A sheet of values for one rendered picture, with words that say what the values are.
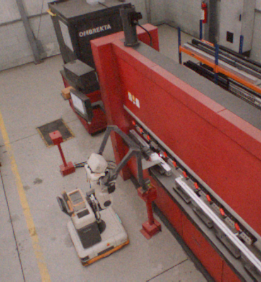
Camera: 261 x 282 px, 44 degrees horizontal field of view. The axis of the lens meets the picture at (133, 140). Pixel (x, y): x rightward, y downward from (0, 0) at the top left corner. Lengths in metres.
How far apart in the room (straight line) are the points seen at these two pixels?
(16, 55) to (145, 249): 7.57
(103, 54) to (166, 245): 2.59
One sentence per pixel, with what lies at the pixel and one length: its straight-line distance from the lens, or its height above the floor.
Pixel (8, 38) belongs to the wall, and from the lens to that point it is 10.37.
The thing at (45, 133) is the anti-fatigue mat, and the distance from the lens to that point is 6.95.
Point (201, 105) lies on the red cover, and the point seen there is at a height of 2.27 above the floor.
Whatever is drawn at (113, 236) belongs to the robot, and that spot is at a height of 0.28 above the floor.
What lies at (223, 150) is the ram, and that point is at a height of 1.98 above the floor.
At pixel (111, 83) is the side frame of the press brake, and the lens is 4.37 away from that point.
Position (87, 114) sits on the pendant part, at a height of 1.38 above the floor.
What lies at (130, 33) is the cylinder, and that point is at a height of 2.45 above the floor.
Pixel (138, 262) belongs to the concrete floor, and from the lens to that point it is 4.41.
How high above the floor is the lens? 3.72
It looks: 37 degrees down
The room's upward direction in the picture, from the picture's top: 9 degrees counter-clockwise
